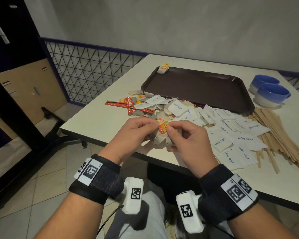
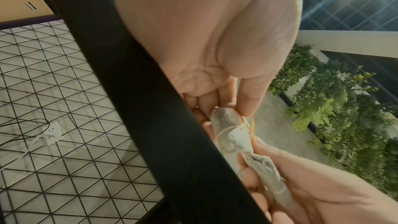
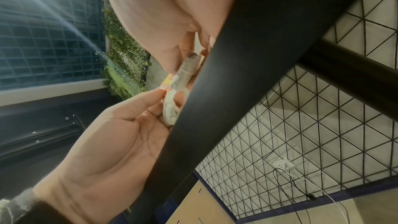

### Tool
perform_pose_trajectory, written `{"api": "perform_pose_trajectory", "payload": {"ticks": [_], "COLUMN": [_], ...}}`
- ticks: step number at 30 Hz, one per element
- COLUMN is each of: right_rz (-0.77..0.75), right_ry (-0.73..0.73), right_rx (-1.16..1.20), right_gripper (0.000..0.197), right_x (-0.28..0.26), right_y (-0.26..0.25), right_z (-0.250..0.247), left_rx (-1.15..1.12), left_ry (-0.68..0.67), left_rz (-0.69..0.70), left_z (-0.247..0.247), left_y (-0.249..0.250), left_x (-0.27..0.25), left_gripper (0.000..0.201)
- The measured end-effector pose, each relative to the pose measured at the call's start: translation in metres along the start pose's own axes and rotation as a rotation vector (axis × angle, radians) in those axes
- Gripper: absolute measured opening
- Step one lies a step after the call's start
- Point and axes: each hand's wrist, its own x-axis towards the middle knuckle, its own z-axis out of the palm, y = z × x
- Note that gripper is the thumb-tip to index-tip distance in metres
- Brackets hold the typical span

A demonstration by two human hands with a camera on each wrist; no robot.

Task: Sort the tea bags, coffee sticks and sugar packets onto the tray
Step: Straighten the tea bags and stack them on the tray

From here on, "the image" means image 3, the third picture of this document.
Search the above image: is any person's right hand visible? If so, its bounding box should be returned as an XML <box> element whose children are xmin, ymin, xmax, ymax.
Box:
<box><xmin>98</xmin><ymin>0</ymin><xmax>250</xmax><ymax>75</ymax></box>

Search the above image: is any person's left hand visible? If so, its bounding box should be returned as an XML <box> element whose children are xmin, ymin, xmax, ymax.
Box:
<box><xmin>32</xmin><ymin>88</ymin><xmax>175</xmax><ymax>221</ymax></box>

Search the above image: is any white tea bag yellow tag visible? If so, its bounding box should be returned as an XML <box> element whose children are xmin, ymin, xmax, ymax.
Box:
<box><xmin>158</xmin><ymin>53</ymin><xmax>205</xmax><ymax>129</ymax></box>

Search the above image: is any light wooden cabinet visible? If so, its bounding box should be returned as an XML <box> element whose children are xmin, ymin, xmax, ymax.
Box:
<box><xmin>164</xmin><ymin>180</ymin><xmax>237</xmax><ymax>224</ymax></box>

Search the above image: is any black table base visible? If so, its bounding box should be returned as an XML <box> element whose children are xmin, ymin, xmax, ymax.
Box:
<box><xmin>127</xmin><ymin>0</ymin><xmax>398</xmax><ymax>224</ymax></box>

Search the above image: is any gridded glass facade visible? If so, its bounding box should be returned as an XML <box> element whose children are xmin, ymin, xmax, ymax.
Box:
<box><xmin>0</xmin><ymin>0</ymin><xmax>108</xmax><ymax>91</ymax></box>

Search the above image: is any green leafy plant wall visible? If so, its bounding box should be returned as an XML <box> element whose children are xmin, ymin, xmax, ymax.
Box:
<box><xmin>100</xmin><ymin>5</ymin><xmax>153</xmax><ymax>101</ymax></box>

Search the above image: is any white cable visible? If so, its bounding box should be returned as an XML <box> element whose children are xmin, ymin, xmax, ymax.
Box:
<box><xmin>279</xmin><ymin>166</ymin><xmax>347</xmax><ymax>224</ymax></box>

